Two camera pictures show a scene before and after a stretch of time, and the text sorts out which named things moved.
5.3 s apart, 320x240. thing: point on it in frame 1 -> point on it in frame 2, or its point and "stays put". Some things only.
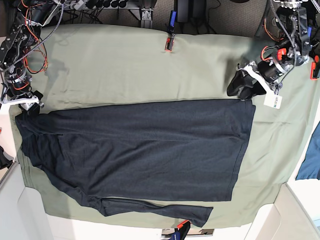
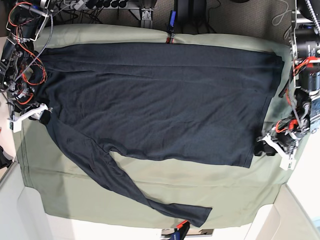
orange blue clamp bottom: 181,231 stays put
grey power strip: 105,4 stays put
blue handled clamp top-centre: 171,33 stays put
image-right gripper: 269,71 -> 285,135
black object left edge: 6,160 stays put
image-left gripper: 16,89 -> 32,109
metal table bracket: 146,21 stays put
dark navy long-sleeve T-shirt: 169,151 -> 174,102
